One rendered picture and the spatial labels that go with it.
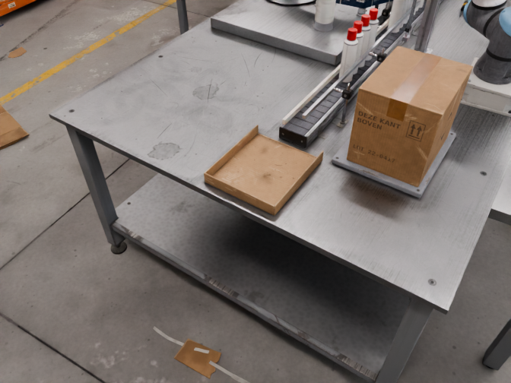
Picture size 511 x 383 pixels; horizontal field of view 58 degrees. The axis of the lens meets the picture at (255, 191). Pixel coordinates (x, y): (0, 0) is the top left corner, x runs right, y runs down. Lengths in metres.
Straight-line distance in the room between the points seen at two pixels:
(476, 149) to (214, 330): 1.27
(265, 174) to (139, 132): 0.50
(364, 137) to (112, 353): 1.36
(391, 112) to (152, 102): 0.92
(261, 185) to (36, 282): 1.36
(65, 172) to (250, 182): 1.69
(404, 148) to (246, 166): 0.49
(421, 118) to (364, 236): 0.36
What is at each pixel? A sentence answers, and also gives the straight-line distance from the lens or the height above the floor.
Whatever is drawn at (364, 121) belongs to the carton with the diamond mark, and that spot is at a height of 1.02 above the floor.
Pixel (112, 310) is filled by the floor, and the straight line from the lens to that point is 2.23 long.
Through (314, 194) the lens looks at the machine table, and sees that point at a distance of 1.42.
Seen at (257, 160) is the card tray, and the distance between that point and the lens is 1.52.
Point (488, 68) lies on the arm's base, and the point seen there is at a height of 0.97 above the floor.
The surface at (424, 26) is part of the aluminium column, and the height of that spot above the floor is 0.95.
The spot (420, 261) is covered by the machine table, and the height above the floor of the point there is 0.83.
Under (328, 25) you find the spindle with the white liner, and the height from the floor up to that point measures 0.91.
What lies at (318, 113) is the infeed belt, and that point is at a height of 0.88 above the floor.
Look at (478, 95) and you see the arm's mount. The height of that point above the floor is 0.88.
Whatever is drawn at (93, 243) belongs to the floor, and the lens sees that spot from 2.49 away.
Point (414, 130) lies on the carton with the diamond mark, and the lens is 1.37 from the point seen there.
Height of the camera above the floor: 1.83
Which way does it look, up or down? 45 degrees down
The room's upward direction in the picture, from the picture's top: straight up
